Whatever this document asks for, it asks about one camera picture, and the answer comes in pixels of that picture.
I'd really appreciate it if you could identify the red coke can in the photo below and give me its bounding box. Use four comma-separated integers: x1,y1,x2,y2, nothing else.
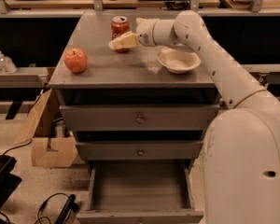
111,16,130,40

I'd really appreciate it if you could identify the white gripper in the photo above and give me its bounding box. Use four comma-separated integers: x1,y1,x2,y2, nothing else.
108,18,158,50

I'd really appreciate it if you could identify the cardboard box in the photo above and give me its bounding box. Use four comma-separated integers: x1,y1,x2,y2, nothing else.
13,90,78,168

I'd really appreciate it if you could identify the black chair base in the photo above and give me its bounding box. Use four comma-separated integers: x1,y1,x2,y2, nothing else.
0,155,21,224

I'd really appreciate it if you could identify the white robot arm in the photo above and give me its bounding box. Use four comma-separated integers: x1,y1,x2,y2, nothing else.
109,10,280,224

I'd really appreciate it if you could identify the clear sanitizer bottle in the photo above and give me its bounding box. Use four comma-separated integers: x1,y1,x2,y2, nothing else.
0,50,17,74

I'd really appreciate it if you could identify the grey drawer cabinet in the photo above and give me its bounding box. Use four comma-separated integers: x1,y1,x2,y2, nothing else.
49,10,223,224

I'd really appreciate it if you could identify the bottom grey drawer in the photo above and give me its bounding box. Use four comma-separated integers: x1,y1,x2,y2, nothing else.
77,160,203,224

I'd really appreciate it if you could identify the white paper bowl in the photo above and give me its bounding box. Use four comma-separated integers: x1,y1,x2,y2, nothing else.
158,48,201,75

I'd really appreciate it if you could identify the top grey drawer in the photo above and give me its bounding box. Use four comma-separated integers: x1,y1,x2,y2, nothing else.
60,105,218,132

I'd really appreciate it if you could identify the red apple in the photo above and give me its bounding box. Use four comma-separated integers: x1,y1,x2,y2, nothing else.
63,48,88,73

